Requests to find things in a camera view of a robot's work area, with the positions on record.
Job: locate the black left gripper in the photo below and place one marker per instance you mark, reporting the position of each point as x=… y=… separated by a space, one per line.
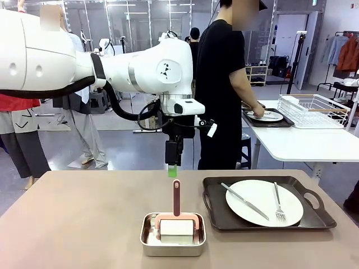
x=179 y=127

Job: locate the white plate with cutlery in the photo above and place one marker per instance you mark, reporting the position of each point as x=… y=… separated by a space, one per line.
x=273 y=116

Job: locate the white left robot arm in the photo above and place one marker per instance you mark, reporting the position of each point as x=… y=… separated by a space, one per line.
x=50 y=59

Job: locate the person's right forearm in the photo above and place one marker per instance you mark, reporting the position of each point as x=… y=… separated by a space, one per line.
x=244 y=89

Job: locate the white dishes in rack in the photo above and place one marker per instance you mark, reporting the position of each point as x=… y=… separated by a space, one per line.
x=290 y=100

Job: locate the person's right hand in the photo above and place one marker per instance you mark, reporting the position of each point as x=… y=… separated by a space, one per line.
x=258 y=110

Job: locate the black plastic stool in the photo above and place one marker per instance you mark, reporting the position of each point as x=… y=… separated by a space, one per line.
x=246 y=151

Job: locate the pink lint roller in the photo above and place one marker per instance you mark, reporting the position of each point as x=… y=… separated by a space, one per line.
x=176 y=227

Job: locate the person in black clothes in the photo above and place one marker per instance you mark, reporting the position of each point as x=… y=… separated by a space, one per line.
x=216 y=84

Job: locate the silver table knife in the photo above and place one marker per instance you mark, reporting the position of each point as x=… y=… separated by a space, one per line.
x=246 y=202

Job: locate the bystander in grey trousers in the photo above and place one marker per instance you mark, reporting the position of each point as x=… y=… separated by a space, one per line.
x=89 y=134

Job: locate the large white round plate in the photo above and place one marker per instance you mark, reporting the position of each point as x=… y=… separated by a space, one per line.
x=252 y=196

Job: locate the grey step stool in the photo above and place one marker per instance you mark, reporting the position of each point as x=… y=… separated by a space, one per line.
x=99 y=102

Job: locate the stainless steel rectangular tray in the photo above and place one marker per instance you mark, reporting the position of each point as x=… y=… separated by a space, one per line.
x=171 y=248

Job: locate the wooden shoe shelf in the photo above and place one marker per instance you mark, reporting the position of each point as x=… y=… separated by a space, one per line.
x=256 y=75

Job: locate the black serving tray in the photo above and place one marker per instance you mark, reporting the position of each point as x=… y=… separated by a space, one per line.
x=286 y=123

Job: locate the distant person in black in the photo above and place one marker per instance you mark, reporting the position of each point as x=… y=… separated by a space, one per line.
x=194 y=39

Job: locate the silver fork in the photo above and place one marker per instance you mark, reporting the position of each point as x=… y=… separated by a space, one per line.
x=279 y=207

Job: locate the white side table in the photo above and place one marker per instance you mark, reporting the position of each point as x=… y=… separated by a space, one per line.
x=303 y=143

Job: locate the distant white robot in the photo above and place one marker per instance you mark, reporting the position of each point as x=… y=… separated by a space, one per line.
x=105 y=46

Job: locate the black backpack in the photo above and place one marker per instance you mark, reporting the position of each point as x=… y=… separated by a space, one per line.
x=279 y=65

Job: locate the white power socket block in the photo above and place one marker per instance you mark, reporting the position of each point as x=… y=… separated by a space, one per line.
x=317 y=172

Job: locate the black light stand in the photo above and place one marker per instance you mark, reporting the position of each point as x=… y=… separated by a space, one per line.
x=297 y=61

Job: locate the dark brown serving tray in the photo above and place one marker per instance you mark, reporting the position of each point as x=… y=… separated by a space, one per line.
x=314 y=221

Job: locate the bystander in red shirt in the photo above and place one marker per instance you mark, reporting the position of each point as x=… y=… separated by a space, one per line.
x=19 y=134

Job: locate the black clothes rack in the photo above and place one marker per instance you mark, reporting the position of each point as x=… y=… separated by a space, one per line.
x=326 y=81

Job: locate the light blue hanging shirt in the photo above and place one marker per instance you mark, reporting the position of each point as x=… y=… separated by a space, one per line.
x=335 y=50

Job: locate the orange jacket on hanger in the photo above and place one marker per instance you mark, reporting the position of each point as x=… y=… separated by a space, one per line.
x=349 y=54

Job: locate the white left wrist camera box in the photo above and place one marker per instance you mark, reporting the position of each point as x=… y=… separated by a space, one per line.
x=188 y=107

